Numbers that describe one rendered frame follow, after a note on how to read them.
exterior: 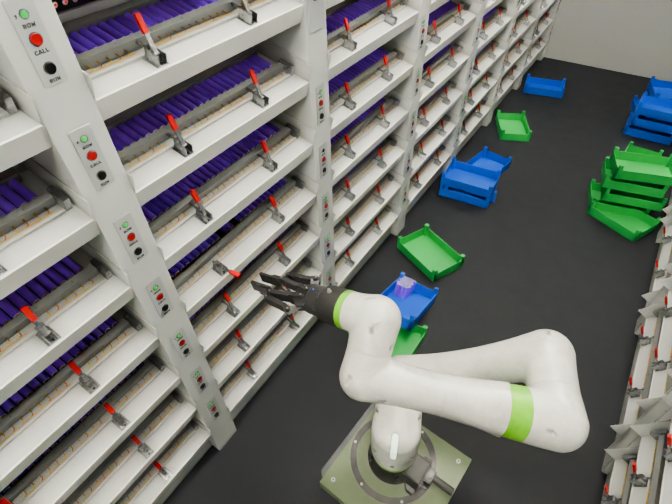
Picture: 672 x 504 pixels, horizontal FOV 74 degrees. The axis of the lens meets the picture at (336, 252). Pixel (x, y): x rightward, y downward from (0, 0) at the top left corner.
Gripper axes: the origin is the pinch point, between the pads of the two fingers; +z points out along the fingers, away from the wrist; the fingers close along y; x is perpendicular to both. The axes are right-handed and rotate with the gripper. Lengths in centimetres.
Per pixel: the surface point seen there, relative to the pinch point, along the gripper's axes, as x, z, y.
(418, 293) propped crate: -81, 8, 83
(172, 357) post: -11.9, 19.1, -24.9
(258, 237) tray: -0.5, 18.6, 16.4
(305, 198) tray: -0.9, 18.0, 40.1
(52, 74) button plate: 63, -1, -21
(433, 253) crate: -80, 13, 112
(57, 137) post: 54, 2, -25
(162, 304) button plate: 6.9, 13.9, -21.0
